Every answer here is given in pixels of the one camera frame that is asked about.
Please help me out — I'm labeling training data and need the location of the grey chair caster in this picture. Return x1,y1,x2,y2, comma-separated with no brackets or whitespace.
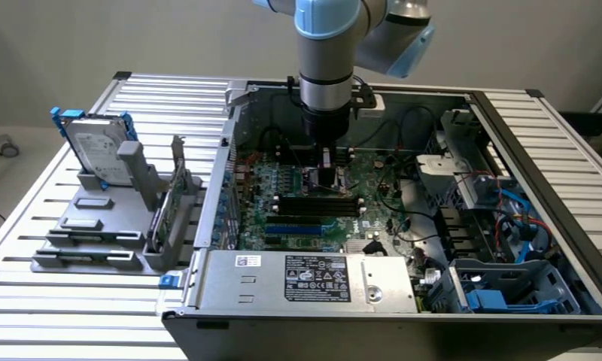
0,133,21,157

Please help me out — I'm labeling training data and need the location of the black expansion slot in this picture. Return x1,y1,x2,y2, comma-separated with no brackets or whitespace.
264,214,328,226

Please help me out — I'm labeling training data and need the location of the grey disk bay blue latch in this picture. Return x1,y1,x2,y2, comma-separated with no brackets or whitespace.
449,256,580,314

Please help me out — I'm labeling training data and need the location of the green graphics card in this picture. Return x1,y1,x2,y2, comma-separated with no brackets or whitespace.
146,135,192,253

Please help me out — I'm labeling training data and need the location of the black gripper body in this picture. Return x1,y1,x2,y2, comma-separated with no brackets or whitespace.
300,102,352,152

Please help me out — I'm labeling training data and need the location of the blue data wire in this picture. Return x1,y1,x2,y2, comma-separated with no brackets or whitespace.
495,186,552,264

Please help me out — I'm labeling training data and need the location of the CPU socket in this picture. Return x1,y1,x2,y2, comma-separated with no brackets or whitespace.
298,166,357,197

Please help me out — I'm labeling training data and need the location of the red wire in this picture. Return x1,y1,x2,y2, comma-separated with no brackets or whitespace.
453,173,558,260

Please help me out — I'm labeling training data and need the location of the grey parts rack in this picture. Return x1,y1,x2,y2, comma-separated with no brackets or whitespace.
29,141,204,272

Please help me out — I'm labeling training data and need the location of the hard disk with blue carrier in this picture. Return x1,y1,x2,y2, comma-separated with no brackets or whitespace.
50,107,141,190

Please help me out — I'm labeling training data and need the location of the blue expansion slot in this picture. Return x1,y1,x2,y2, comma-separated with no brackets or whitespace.
264,224,323,236

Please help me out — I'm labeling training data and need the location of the open black PC case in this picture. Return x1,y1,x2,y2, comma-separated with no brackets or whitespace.
160,80,602,361

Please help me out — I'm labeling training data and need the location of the silver chipset heat sink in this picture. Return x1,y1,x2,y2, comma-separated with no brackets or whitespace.
341,240,383,256

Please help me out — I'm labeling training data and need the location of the grey metal drive cage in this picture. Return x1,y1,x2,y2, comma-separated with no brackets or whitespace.
413,108,526,212

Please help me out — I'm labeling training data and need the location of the long black wire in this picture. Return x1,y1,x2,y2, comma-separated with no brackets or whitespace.
353,105,445,241

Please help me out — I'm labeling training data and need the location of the CPU socket locking lever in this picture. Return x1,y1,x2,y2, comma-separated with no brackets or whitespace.
301,178,349,197

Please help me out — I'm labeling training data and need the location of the black RAM slot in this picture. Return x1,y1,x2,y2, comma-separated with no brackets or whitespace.
274,194,363,203
274,208,363,218
274,199,363,208
274,204,363,213

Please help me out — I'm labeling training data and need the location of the silver power supply unit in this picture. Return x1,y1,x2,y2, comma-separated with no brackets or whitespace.
193,249,420,315

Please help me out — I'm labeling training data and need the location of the green motherboard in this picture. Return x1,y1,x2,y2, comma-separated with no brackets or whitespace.
228,145,435,260

